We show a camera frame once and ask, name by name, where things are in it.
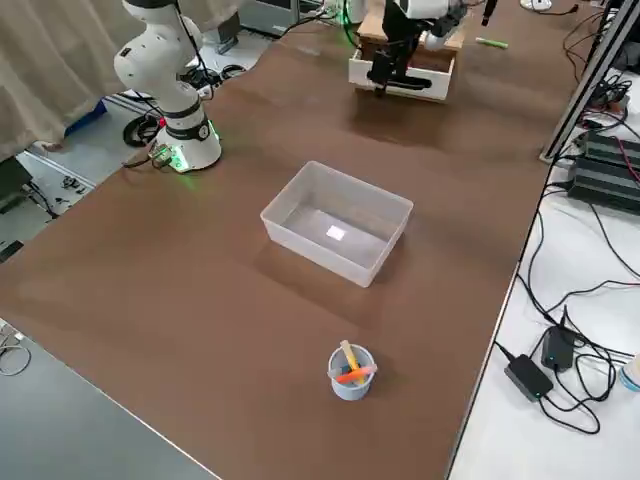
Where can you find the green stick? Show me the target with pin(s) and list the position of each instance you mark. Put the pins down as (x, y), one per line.
(492, 43)

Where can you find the black power supply brick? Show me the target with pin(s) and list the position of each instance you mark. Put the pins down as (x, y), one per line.
(612, 145)
(605, 187)

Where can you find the aluminium frame post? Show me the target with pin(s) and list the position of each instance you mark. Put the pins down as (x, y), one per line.
(585, 80)

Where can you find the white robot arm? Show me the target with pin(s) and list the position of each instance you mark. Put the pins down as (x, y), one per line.
(160, 55)
(420, 7)

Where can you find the clear plastic box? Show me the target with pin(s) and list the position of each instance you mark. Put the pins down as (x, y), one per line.
(320, 250)

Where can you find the pale yellow stick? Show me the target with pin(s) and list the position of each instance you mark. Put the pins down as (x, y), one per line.
(350, 355)

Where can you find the blue translucent pen cup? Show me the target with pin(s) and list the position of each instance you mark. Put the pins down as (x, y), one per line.
(350, 392)

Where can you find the beige curtain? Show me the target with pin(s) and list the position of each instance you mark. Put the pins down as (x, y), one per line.
(50, 60)

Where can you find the white paper label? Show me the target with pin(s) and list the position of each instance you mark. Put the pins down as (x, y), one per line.
(335, 232)

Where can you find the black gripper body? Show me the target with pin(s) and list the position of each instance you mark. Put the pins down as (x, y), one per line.
(400, 27)

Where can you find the white desk lamp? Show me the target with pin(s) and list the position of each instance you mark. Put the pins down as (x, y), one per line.
(536, 4)

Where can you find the orange pen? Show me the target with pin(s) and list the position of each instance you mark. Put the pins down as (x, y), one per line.
(355, 375)

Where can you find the black power adapter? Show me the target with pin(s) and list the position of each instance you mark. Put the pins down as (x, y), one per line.
(557, 350)
(529, 377)

